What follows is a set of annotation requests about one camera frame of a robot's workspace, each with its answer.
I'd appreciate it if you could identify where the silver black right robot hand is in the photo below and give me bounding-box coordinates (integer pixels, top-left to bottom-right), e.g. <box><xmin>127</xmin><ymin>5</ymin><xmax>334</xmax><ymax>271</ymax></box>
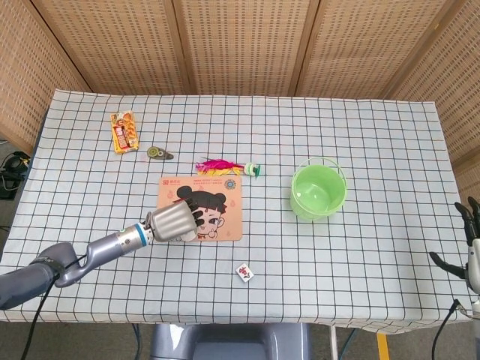
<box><xmin>429</xmin><ymin>196</ymin><xmax>480</xmax><ymax>293</ymax></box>

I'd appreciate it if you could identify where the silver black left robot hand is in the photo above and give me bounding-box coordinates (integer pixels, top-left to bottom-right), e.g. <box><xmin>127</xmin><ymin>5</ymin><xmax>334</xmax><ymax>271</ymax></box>
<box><xmin>144</xmin><ymin>199</ymin><xmax>206</xmax><ymax>242</ymax></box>

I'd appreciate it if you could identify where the pink cartoon girl mouse pad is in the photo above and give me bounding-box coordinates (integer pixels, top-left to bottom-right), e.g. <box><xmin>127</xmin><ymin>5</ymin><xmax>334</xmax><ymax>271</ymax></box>
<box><xmin>155</xmin><ymin>175</ymin><xmax>244</xmax><ymax>244</ymax></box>

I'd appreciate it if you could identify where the table with white checkered tablecloth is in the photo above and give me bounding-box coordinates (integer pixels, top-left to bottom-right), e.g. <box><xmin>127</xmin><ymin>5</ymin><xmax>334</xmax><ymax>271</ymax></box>
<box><xmin>0</xmin><ymin>88</ymin><xmax>480</xmax><ymax>324</ymax></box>

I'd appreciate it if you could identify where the pink yellow feather shuttlecock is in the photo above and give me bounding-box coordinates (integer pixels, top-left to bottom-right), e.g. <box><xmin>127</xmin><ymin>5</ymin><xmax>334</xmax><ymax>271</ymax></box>
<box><xmin>195</xmin><ymin>157</ymin><xmax>263</xmax><ymax>179</ymax></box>

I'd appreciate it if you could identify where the olive green correction tape dispenser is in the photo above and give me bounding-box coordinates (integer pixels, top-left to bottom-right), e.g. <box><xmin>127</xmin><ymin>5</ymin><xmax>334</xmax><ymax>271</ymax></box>
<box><xmin>145</xmin><ymin>145</ymin><xmax>174</xmax><ymax>161</ymax></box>

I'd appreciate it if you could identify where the white mahjong tile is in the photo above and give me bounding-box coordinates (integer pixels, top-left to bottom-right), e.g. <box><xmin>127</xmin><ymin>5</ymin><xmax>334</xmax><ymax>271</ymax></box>
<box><xmin>235</xmin><ymin>262</ymin><xmax>255</xmax><ymax>283</ymax></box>

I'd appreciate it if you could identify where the yellow orange snack box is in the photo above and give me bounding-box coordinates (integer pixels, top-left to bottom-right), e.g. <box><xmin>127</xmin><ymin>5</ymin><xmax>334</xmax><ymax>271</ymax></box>
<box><xmin>109</xmin><ymin>110</ymin><xmax>141</xmax><ymax>155</ymax></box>

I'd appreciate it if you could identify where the grey robot torso base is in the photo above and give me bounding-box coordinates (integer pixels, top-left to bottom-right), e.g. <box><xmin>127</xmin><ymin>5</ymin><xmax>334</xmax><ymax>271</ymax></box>
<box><xmin>149</xmin><ymin>323</ymin><xmax>312</xmax><ymax>360</ymax></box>

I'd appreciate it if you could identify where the white table leg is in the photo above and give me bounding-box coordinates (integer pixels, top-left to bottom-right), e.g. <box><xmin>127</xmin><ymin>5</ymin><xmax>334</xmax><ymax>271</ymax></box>
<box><xmin>328</xmin><ymin>325</ymin><xmax>339</xmax><ymax>360</ymax></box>

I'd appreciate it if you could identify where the woven bamboo screen panel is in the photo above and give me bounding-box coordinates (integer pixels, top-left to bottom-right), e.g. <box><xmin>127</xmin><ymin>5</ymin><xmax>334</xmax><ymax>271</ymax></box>
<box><xmin>385</xmin><ymin>0</ymin><xmax>480</xmax><ymax>211</ymax></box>
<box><xmin>30</xmin><ymin>0</ymin><xmax>187</xmax><ymax>95</ymax></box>
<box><xmin>295</xmin><ymin>0</ymin><xmax>461</xmax><ymax>99</ymax></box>
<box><xmin>0</xmin><ymin>0</ymin><xmax>92</xmax><ymax>155</ymax></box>
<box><xmin>172</xmin><ymin>0</ymin><xmax>320</xmax><ymax>97</ymax></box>

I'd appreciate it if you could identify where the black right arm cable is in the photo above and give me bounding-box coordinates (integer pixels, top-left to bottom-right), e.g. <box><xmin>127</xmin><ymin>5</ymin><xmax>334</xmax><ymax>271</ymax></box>
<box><xmin>430</xmin><ymin>298</ymin><xmax>464</xmax><ymax>360</ymax></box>

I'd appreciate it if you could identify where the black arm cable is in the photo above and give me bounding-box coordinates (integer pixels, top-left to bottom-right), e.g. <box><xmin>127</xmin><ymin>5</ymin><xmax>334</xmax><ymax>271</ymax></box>
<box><xmin>430</xmin><ymin>298</ymin><xmax>464</xmax><ymax>360</ymax></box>
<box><xmin>22</xmin><ymin>254</ymin><xmax>88</xmax><ymax>360</ymax></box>

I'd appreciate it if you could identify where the green plastic bucket with handle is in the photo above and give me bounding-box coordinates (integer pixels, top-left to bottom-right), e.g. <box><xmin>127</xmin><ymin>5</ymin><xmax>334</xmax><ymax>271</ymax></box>
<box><xmin>289</xmin><ymin>156</ymin><xmax>348</xmax><ymax>221</ymax></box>

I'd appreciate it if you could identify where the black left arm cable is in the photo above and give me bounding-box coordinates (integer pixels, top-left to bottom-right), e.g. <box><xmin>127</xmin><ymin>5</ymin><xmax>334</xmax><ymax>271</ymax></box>
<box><xmin>22</xmin><ymin>254</ymin><xmax>88</xmax><ymax>360</ymax></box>

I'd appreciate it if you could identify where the black equipment with cables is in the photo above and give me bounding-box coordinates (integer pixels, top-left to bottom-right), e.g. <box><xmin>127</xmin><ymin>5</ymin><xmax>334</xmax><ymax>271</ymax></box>
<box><xmin>0</xmin><ymin>139</ymin><xmax>32</xmax><ymax>200</ymax></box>

